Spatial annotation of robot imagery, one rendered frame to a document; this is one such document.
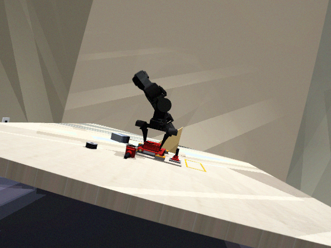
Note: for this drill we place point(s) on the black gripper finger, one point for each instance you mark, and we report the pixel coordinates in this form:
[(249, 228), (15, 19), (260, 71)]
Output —
[(164, 139), (144, 133)]

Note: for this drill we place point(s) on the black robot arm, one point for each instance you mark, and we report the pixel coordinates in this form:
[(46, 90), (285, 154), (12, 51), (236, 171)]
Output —
[(155, 95)]

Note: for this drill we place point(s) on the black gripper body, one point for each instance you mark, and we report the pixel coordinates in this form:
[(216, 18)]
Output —
[(145, 125)]

